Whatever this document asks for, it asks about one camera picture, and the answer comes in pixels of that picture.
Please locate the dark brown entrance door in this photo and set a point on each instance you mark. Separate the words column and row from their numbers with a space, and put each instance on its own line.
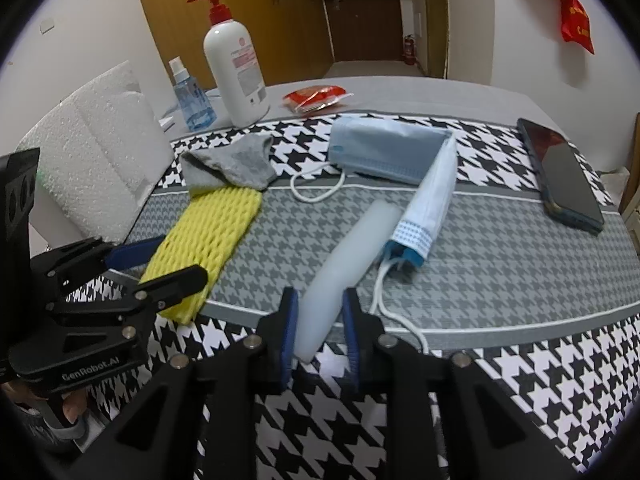
column 365, row 30

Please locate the grey sock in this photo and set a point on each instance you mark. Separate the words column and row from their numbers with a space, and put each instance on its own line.
column 244, row 163

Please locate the red snack packet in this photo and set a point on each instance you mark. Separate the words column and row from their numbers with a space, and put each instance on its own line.
column 309, row 100

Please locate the person left hand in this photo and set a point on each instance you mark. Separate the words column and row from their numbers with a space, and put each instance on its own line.
column 62, row 415

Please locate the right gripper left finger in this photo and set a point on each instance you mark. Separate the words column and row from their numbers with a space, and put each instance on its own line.
column 199, row 416

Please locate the black smartphone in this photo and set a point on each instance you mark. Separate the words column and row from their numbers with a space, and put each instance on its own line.
column 564, row 188

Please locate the side doorway frame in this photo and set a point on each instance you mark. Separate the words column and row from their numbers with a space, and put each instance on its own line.
column 437, row 38

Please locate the white foam tube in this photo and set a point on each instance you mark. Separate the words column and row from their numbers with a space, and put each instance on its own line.
column 345, row 266

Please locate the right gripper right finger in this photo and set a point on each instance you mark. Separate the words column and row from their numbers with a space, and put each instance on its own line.
column 444, row 416

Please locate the blue spray bottle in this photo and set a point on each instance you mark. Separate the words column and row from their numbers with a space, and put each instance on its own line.
column 193, row 102

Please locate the white red pump bottle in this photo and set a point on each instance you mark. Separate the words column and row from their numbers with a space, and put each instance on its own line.
column 233, row 61

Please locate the red fire extinguisher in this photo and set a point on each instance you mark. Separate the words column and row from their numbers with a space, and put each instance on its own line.
column 409, row 50

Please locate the blue face mask pack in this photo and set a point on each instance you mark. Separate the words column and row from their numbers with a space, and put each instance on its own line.
column 425, row 157

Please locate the yellow foam fruit net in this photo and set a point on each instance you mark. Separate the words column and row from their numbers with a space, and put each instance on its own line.
column 206, row 234

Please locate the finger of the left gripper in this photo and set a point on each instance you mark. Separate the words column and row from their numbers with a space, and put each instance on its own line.
column 164, row 292
column 129, row 256

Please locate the white styrofoam box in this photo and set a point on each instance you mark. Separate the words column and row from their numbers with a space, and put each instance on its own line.
column 102, row 153

